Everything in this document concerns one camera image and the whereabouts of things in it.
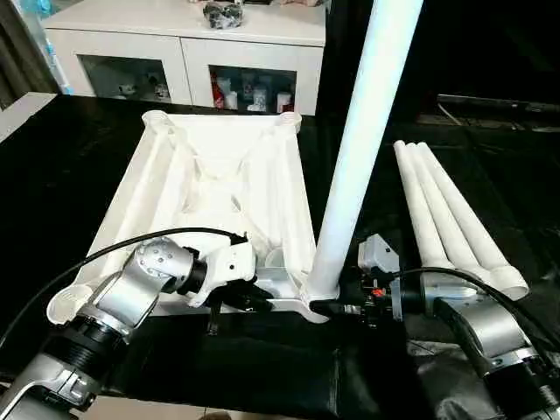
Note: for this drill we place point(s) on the white plastic table leg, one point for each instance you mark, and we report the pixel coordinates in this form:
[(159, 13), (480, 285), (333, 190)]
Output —
[(422, 206), (472, 223), (446, 214), (363, 140)]

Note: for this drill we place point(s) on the white plastic table top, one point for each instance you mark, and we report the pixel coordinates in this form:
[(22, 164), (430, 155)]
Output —
[(219, 175)]

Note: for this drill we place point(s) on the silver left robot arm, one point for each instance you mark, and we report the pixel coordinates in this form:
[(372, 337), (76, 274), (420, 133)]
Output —
[(140, 289)]

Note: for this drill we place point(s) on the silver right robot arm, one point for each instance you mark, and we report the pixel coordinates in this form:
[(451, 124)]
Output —
[(481, 324)]

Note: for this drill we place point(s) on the black work mat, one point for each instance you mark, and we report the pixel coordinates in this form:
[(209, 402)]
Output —
[(70, 166)]

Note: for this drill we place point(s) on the glossy black long bar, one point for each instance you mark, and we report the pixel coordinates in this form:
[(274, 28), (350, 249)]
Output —
[(499, 103)]

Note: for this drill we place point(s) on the white cabinet with glass doors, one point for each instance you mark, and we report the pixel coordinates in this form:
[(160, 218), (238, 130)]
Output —
[(149, 44)]

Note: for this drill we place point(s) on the crumpled silver black object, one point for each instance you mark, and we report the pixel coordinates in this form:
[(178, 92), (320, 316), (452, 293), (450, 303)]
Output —
[(224, 15)]

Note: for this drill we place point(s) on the light blue plastic bottle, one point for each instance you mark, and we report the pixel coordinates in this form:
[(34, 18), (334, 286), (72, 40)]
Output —
[(52, 52)]

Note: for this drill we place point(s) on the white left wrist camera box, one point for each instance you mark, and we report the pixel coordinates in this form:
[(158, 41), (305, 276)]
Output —
[(226, 262)]

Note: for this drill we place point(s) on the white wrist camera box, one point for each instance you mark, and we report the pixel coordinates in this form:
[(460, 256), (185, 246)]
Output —
[(226, 262), (378, 254)]

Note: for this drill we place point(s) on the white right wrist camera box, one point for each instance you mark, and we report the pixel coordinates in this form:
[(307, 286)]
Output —
[(378, 254)]

